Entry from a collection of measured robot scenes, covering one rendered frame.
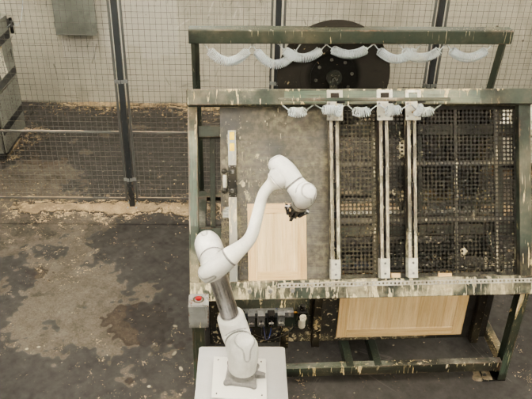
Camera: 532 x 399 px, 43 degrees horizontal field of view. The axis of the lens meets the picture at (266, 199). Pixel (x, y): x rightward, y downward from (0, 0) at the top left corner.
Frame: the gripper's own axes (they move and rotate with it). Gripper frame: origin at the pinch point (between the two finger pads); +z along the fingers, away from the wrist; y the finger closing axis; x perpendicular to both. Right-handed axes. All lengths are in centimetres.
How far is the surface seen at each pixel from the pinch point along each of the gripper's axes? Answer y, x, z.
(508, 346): -177, 14, 110
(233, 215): 28, -17, 72
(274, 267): -5, 7, 83
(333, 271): -42, 2, 75
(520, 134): -138, -106, 38
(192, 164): 60, -40, 63
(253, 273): 6, 13, 85
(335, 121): -20, -85, 45
